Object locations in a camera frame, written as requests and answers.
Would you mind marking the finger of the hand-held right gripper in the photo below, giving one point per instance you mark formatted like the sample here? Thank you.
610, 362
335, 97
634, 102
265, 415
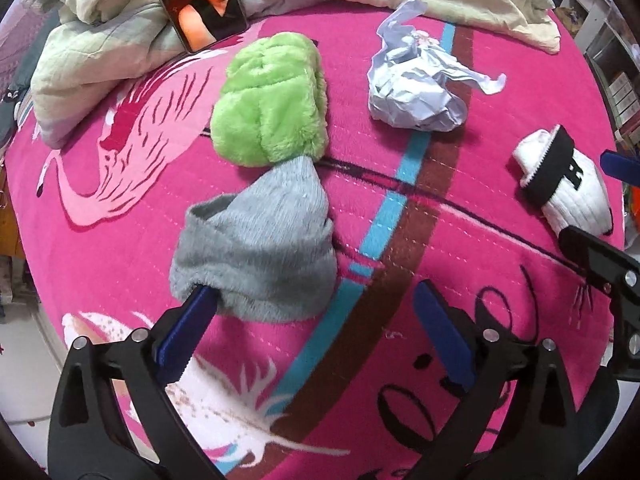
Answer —
600, 257
622, 167

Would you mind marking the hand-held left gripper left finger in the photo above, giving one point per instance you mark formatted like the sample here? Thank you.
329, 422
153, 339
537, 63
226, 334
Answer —
185, 332

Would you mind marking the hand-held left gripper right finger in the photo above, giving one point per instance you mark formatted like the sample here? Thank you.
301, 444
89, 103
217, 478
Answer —
445, 337

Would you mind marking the white sock with black band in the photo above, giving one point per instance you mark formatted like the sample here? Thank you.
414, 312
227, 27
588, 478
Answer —
575, 190

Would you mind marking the grey fluffy sock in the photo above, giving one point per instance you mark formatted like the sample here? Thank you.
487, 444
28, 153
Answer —
260, 250

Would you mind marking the grey metal shelf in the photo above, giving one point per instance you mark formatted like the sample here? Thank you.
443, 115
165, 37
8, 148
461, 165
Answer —
615, 60

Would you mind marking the pink printed bed sheet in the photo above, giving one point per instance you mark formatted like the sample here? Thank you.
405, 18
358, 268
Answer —
475, 175

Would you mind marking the wooden nightstand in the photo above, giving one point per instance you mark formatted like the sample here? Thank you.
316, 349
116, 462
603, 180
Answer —
6, 210

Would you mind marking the crumpled white paper ball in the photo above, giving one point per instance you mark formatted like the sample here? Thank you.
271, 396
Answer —
415, 95

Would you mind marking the green fluffy sock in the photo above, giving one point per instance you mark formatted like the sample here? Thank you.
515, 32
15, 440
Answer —
265, 105

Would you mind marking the dark green pillow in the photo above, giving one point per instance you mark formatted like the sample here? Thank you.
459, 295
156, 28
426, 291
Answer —
12, 110

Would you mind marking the pale green quilt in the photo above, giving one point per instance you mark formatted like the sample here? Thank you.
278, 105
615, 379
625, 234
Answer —
100, 35

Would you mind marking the smartphone with lit screen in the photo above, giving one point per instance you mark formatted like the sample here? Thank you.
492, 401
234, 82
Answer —
200, 10

